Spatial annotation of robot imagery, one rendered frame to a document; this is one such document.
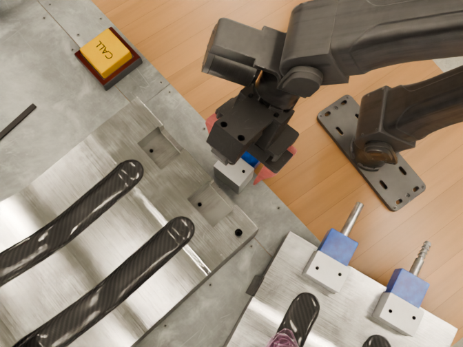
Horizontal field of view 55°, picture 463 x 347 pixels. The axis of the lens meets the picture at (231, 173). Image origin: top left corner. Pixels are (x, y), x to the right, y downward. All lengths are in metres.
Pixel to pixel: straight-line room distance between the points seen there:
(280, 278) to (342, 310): 0.09
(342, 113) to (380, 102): 0.16
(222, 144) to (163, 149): 0.17
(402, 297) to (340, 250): 0.10
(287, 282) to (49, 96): 0.49
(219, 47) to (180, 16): 0.35
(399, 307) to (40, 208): 0.50
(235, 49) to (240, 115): 0.08
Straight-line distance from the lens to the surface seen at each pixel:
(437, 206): 0.77
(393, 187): 0.74
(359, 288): 0.66
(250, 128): 0.51
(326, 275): 0.62
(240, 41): 0.50
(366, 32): 0.44
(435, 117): 0.57
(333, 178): 0.73
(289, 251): 0.64
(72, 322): 0.62
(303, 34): 0.47
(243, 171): 0.66
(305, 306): 0.64
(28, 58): 0.86
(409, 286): 0.66
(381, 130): 0.59
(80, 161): 0.66
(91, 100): 0.78
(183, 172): 0.62
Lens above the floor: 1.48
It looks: 75 degrees down
